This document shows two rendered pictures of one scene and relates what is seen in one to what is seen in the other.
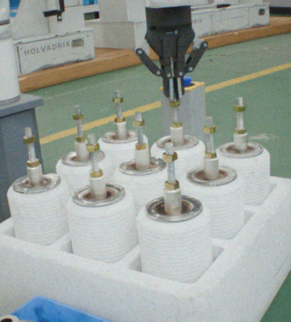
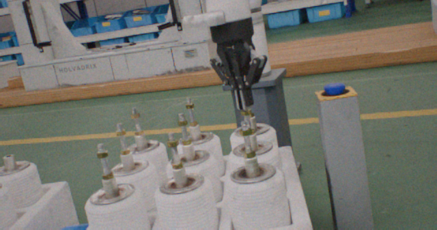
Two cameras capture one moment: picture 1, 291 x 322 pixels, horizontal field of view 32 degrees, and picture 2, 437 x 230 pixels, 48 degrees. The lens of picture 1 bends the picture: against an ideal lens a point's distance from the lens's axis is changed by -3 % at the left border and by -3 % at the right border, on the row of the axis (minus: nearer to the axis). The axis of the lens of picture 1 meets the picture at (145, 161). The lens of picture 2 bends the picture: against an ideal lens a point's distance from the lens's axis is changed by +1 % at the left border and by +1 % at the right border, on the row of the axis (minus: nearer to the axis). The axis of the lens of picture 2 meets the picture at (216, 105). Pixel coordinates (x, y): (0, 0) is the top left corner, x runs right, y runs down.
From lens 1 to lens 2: 91 cm
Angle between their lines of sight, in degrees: 61
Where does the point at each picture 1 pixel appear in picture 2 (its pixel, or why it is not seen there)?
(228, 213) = (166, 220)
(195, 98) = (332, 109)
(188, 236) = (90, 216)
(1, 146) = (238, 112)
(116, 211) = not seen: hidden behind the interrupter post
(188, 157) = (237, 164)
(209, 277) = not seen: outside the picture
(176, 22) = (217, 39)
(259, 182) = (242, 210)
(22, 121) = (256, 96)
